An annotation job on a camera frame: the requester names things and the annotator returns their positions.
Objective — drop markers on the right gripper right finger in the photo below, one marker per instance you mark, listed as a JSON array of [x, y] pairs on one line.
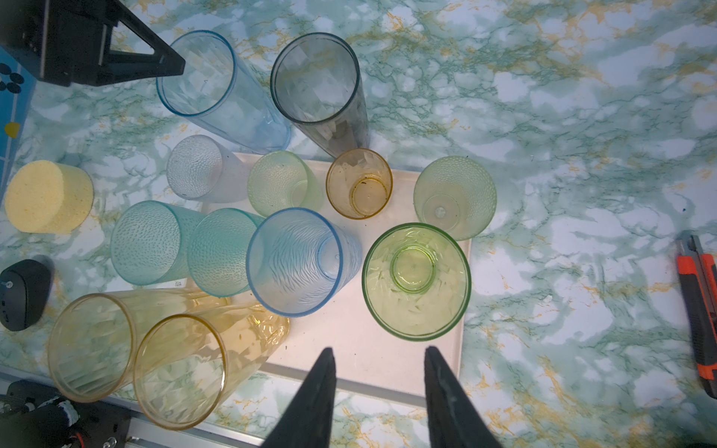
[[453, 420]]

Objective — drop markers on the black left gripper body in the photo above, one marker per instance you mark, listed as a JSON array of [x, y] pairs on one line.
[[65, 42]]

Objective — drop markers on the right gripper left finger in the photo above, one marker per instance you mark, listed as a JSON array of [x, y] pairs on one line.
[[307, 421]]

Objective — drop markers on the tall olive yellow glass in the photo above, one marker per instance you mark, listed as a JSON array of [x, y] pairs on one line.
[[190, 363]]

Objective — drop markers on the green clear glass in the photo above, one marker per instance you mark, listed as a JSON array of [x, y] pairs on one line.
[[416, 282]]

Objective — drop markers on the tall blue glass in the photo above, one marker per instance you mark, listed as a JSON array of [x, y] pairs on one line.
[[219, 93]]

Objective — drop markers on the light blue short glass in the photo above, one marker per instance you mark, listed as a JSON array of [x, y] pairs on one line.
[[297, 261]]

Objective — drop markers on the clear textured glass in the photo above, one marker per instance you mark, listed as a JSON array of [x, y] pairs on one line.
[[201, 169]]

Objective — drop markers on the teal textured glass front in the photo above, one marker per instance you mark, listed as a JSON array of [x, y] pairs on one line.
[[150, 242]]

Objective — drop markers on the pale green textured glass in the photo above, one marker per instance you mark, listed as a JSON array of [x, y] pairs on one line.
[[457, 195]]

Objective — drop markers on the light green textured glass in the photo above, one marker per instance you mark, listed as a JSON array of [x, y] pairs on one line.
[[281, 180]]

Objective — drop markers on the short amber glass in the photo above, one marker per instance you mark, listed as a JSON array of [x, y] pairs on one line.
[[359, 184]]

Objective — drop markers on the tall grey glass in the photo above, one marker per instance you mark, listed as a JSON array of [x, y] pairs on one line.
[[316, 84]]

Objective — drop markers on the pink rectangular tray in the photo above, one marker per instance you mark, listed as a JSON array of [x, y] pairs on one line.
[[370, 360]]

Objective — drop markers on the yellow round sponge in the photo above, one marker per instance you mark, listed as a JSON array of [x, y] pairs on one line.
[[45, 197]]

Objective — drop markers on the black computer mouse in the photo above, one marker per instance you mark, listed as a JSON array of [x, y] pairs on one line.
[[25, 289]]

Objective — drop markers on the orange grey utility knife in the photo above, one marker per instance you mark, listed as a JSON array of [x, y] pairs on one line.
[[697, 275]]

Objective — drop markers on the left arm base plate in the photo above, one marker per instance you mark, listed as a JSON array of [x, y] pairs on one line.
[[36, 415]]

